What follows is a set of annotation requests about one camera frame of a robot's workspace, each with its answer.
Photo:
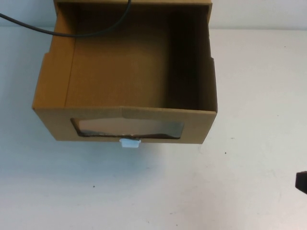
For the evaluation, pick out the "cardboard drawer box shell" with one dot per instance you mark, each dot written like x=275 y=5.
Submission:
x=210 y=2

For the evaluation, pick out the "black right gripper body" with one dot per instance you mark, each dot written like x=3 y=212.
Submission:
x=302 y=182

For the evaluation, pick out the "cardboard drawer with window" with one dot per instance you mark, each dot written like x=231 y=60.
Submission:
x=120 y=72

